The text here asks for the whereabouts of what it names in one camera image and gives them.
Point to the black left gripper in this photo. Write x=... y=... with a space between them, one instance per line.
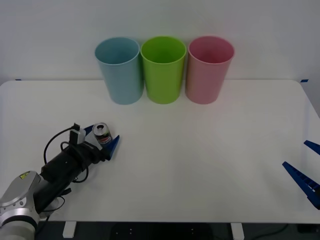
x=93 y=155

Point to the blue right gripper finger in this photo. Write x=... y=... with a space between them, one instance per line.
x=303 y=181
x=313 y=147

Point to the black drink can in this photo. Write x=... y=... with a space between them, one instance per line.
x=102 y=136

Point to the pale blue plastic bin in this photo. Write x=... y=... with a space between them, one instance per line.
x=122 y=80

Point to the white table leg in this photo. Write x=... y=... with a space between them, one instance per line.
x=69 y=229
x=237 y=231

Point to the green plastic bin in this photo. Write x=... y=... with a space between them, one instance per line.
x=162 y=80

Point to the pink plastic bin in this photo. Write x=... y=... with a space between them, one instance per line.
x=206 y=80

